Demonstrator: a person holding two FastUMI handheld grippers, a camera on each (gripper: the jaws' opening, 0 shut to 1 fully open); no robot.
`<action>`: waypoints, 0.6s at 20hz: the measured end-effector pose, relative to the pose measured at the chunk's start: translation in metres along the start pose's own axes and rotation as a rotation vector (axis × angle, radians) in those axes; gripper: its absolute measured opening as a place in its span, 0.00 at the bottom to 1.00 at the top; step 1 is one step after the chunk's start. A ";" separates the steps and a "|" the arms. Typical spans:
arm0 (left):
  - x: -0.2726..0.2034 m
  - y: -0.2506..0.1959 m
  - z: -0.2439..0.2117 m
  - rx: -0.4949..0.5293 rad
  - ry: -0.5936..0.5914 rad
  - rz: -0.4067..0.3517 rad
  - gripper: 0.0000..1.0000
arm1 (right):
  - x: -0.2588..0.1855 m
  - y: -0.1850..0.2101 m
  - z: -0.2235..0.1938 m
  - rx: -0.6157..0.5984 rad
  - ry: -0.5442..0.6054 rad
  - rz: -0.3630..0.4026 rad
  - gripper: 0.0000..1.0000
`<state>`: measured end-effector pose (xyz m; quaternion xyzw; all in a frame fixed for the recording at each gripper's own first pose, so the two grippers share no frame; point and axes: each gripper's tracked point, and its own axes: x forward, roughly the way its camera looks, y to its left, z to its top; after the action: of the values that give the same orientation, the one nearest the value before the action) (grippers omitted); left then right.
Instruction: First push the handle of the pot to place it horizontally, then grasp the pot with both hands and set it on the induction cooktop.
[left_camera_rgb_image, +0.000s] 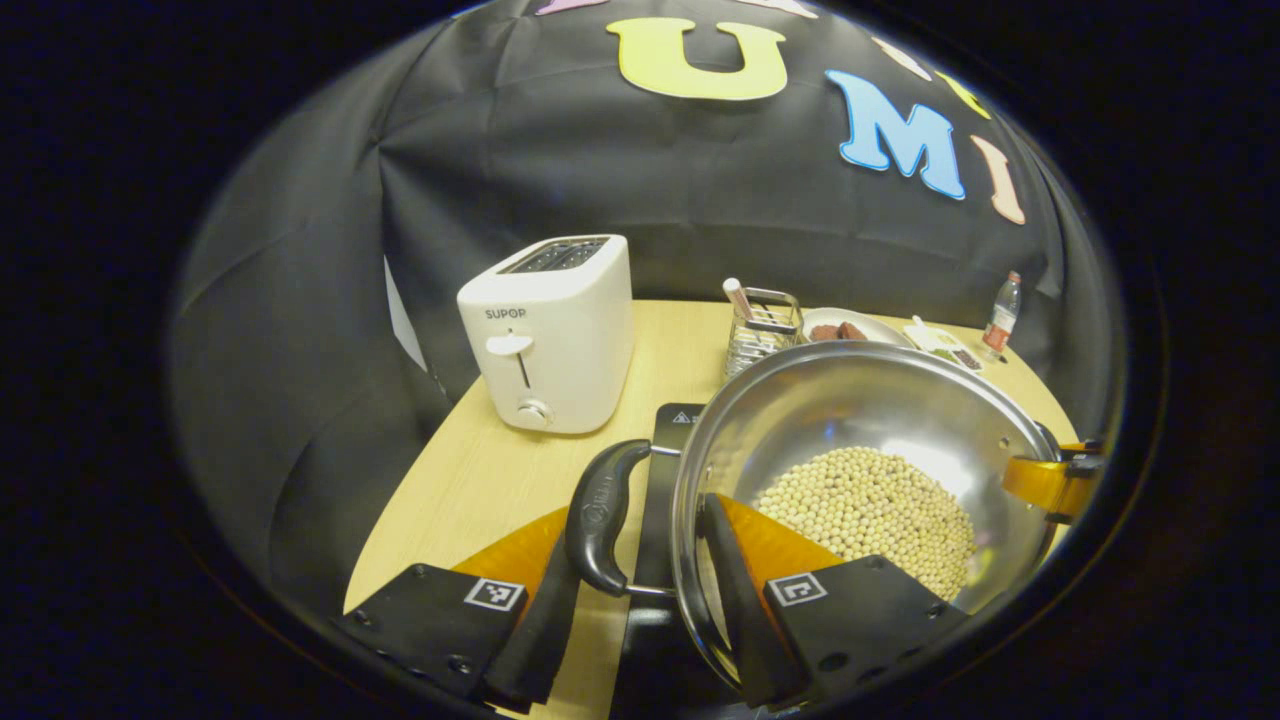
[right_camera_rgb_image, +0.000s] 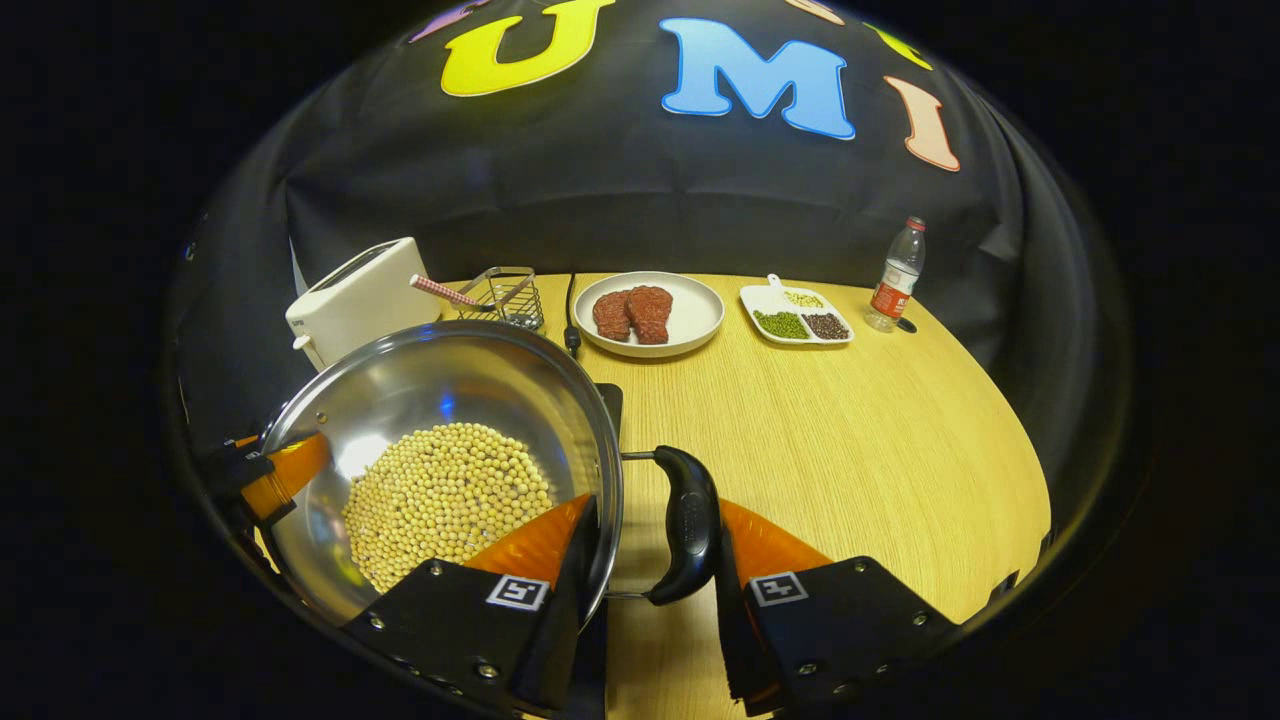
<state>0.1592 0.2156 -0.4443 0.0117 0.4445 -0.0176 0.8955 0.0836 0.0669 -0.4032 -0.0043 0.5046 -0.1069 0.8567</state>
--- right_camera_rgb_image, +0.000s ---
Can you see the round white plate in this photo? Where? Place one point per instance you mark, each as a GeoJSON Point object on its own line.
{"type": "Point", "coordinates": [695, 310]}

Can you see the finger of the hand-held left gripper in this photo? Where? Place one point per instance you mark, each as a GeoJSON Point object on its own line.
{"type": "Point", "coordinates": [290, 470]}

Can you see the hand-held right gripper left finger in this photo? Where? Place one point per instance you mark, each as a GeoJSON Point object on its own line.
{"type": "Point", "coordinates": [575, 620]}

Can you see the heap of pale yellow beans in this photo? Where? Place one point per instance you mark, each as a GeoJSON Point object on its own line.
{"type": "Point", "coordinates": [803, 299]}

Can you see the small red meat piece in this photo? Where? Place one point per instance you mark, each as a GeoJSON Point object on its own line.
{"type": "Point", "coordinates": [611, 315]}

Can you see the stainless steel pot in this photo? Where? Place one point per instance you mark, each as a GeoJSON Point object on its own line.
{"type": "Point", "coordinates": [450, 380]}

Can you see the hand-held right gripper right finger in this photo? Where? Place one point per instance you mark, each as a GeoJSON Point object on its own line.
{"type": "Point", "coordinates": [735, 640]}

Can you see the black induction cooktop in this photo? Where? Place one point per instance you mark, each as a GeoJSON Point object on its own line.
{"type": "Point", "coordinates": [611, 405]}

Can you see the large red meat piece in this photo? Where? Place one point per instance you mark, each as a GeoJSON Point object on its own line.
{"type": "Point", "coordinates": [650, 313]}

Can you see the heap of dark red beans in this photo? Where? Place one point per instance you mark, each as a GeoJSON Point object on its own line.
{"type": "Point", "coordinates": [827, 326]}

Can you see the white divided dish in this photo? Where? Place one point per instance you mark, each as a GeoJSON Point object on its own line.
{"type": "Point", "coordinates": [765, 297]}

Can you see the heap of green beans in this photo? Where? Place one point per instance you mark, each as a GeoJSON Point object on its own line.
{"type": "Point", "coordinates": [781, 324]}

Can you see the pile of yellow soybeans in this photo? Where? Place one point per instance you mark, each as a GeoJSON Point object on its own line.
{"type": "Point", "coordinates": [450, 500]}

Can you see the white toaster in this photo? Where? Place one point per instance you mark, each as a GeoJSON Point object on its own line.
{"type": "Point", "coordinates": [355, 300]}

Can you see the clear plastic water bottle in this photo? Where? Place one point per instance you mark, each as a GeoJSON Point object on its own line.
{"type": "Point", "coordinates": [890, 295]}

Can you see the pink striped straw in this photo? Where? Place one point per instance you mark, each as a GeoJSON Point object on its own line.
{"type": "Point", "coordinates": [440, 290]}

